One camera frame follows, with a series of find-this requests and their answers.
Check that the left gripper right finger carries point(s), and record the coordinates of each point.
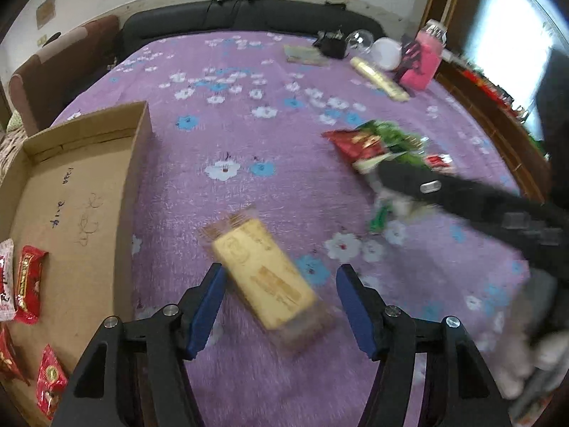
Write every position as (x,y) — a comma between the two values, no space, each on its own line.
(459,389)

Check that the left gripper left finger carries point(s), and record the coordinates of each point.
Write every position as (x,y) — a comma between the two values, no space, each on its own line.
(133,373)

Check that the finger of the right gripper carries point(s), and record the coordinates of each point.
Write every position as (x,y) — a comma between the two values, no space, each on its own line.
(453,194)

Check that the red foil snack bag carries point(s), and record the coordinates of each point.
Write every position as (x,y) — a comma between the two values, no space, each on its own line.
(356,145)

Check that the red black-label snack bar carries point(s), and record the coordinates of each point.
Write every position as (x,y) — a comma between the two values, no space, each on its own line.
(28,285)

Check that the beige wafer cracker pack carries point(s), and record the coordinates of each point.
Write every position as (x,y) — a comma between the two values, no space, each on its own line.
(267,281)

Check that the white gloved left hand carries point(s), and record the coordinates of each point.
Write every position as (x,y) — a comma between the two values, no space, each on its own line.
(532,353)

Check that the white red sauce packet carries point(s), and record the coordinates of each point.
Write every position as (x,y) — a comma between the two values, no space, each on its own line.
(441,163)

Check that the green snack bag upper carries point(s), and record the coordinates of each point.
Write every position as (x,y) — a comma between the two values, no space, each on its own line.
(394,138)

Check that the green white candy pack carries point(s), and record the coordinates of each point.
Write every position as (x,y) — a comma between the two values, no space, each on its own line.
(381,216)

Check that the small red snack packet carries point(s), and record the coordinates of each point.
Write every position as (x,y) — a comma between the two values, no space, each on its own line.
(51,383)

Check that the cream tube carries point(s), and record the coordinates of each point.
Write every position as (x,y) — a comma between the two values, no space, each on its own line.
(379,79)

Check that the small red candy packet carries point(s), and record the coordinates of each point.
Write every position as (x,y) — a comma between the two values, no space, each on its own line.
(10,362)

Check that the white round lid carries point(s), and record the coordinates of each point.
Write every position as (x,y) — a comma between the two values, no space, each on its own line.
(386,54)

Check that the pink sleeved water bottle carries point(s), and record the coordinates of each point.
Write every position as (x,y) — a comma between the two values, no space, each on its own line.
(433,40)

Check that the clear glass jar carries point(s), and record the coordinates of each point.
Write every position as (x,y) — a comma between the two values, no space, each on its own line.
(359,41)

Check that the white red small sachet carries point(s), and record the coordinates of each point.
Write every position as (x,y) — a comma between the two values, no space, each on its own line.
(7,304)

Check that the black small container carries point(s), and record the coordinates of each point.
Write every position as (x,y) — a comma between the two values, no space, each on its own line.
(331,44)

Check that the green booklet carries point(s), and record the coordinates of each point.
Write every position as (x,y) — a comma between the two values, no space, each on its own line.
(304,55)

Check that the purple floral tablecloth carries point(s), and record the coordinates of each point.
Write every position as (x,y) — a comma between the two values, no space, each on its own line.
(235,125)

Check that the brown cardboard box tray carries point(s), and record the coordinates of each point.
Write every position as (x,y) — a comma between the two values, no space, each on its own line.
(71,191)

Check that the black sofa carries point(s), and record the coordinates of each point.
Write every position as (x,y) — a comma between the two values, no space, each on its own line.
(280,16)

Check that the brown armchair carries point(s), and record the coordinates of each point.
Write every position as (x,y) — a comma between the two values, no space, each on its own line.
(50,79)

